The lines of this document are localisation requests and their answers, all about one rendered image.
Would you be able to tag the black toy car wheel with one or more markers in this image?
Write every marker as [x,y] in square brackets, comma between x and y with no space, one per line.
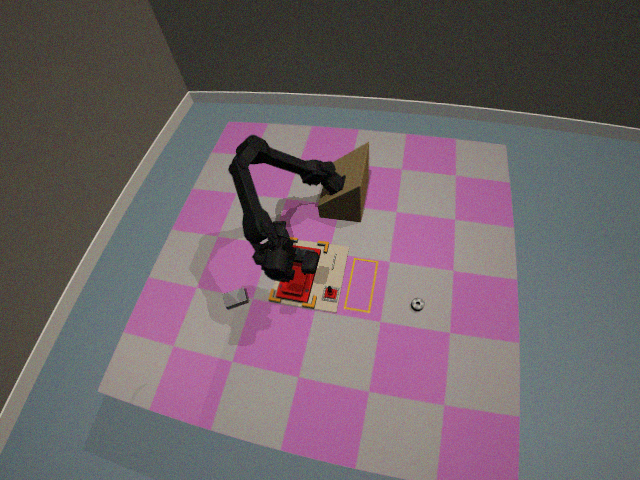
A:
[418,301]

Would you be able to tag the dark red hood shell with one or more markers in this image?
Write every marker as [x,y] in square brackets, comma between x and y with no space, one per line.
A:
[296,286]

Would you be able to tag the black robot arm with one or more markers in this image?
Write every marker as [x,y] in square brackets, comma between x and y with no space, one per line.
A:
[257,224]

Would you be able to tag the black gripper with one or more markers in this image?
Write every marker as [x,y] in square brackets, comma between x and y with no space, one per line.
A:
[309,260]

